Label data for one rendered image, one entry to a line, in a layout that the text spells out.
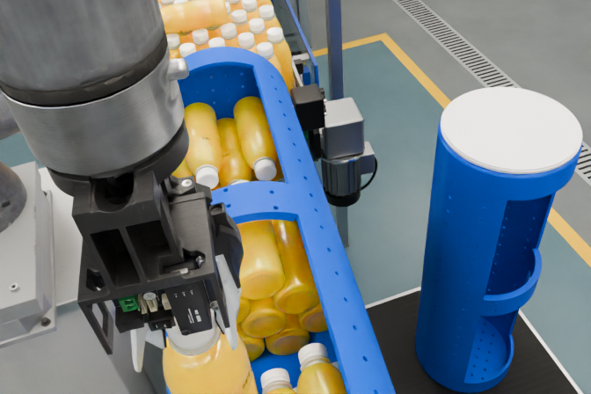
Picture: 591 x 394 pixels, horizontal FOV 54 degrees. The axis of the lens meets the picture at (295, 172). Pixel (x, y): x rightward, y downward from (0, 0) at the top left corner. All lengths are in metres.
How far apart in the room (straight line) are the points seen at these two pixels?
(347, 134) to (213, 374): 1.16
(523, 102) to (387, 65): 2.06
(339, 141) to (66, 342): 0.89
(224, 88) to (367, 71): 2.13
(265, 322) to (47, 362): 0.36
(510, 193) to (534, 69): 2.24
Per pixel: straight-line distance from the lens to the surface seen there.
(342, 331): 0.71
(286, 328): 0.92
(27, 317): 0.86
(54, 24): 0.23
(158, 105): 0.27
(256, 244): 0.82
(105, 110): 0.25
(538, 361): 1.98
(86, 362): 1.06
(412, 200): 2.53
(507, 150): 1.21
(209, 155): 1.06
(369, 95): 3.11
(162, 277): 0.31
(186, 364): 0.47
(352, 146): 1.60
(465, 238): 1.33
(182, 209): 0.34
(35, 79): 0.25
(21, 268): 0.86
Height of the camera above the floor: 1.81
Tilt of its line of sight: 43 degrees down
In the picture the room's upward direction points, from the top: 6 degrees counter-clockwise
